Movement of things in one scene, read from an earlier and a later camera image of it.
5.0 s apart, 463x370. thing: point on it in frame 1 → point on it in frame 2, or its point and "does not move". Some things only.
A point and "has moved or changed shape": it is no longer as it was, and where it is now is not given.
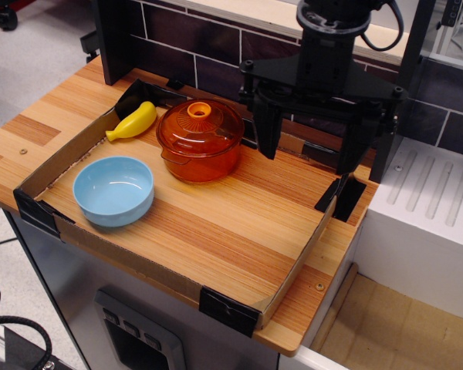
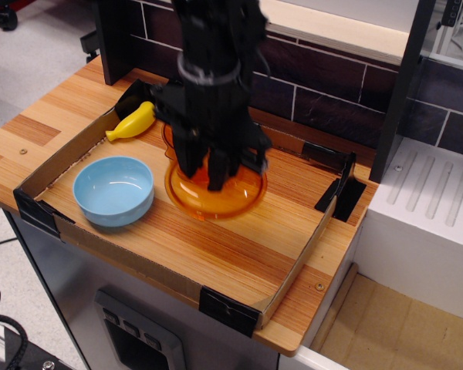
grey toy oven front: [134, 339] does not move
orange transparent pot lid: [200, 126] has moved or changed shape
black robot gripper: [323, 72] → [210, 111]
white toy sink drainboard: [420, 232] does not move
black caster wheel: [6, 18] does not move
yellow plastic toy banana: [135, 122] does not move
